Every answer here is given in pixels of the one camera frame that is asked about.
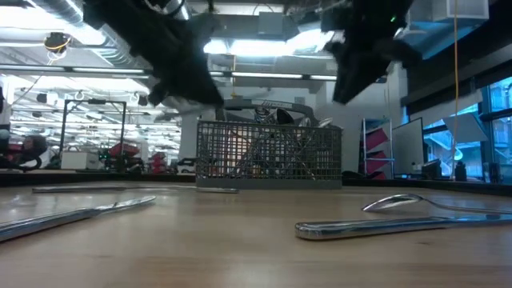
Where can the black stand frame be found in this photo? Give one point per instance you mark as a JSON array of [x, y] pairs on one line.
[[94, 101]]

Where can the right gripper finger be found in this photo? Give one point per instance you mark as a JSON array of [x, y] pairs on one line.
[[354, 72]]

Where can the long ceiling light strip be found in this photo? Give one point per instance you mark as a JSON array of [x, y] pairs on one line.
[[264, 75]]

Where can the red and black chair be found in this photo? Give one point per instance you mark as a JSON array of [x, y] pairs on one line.
[[12, 164]]

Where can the person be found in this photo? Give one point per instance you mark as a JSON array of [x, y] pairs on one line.
[[36, 148]]

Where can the red storage bins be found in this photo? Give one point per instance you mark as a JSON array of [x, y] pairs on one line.
[[158, 162]]

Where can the shelf rack with red bins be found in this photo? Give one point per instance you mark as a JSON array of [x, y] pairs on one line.
[[376, 140]]

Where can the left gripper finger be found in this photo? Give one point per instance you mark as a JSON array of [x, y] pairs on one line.
[[159, 94], [188, 72]]

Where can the black desk device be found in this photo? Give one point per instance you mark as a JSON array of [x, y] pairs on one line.
[[432, 170]]

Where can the white box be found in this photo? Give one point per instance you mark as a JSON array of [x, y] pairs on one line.
[[80, 161]]

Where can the white paper sign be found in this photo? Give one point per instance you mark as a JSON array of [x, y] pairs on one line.
[[466, 128]]

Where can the grey plastic cutlery basket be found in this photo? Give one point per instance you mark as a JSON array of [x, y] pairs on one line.
[[268, 184]]

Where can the dark bottle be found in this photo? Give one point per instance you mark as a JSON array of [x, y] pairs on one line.
[[461, 172]]

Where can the silver table knife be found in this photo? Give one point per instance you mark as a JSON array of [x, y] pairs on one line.
[[40, 224], [80, 189], [360, 229], [220, 190]]

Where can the whiteboard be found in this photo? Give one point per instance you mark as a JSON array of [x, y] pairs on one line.
[[408, 148]]

